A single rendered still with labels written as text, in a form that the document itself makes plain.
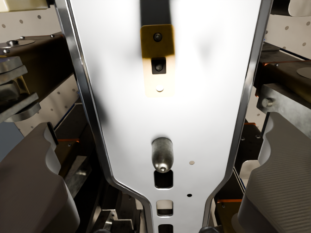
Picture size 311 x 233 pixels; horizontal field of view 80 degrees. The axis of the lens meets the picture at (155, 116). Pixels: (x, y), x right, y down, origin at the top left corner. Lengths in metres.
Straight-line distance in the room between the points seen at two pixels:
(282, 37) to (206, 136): 0.40
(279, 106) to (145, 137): 0.18
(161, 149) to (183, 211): 0.19
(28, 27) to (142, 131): 0.44
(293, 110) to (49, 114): 0.64
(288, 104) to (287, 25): 0.37
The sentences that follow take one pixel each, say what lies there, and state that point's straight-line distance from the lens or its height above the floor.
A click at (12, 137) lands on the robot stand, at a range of 0.78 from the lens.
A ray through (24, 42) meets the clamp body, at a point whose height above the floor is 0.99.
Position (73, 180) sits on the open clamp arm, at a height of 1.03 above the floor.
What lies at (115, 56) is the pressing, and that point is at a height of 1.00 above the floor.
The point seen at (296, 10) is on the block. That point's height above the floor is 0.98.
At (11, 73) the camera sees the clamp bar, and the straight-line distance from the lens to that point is 0.21.
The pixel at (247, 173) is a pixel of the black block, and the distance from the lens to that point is 0.38.
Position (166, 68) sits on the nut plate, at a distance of 0.22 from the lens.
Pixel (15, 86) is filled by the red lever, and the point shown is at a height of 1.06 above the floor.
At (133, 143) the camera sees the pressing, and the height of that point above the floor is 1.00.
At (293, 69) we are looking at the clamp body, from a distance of 0.33.
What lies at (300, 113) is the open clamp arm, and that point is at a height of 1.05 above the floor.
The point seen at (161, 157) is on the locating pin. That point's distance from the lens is 0.25.
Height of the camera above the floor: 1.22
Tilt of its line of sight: 58 degrees down
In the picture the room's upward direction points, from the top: 179 degrees counter-clockwise
